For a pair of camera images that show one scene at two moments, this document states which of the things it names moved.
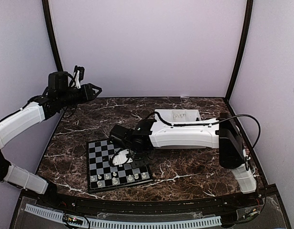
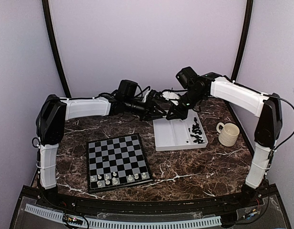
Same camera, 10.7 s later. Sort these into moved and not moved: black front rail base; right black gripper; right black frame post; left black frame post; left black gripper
Moved: right black gripper; left black gripper
Not moved: left black frame post; black front rail base; right black frame post
